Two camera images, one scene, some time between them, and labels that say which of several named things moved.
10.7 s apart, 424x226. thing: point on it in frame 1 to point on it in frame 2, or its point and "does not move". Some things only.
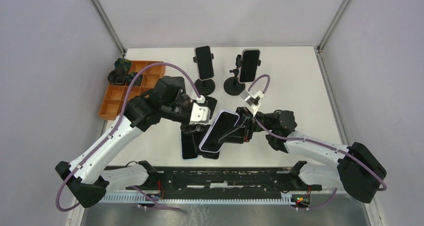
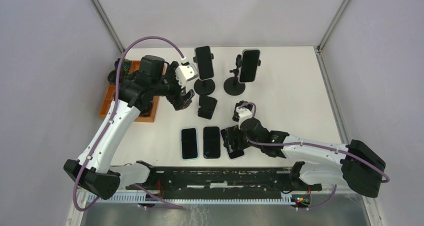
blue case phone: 189,145 does not move
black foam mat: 236,181 does not move
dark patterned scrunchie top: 123,64 does not move
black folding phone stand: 212,102 does not move
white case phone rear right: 250,58 does not move
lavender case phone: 224,121 to 231,137
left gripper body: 188,128 to 173,88
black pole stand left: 205,87 does not move
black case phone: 198,137 to 211,142
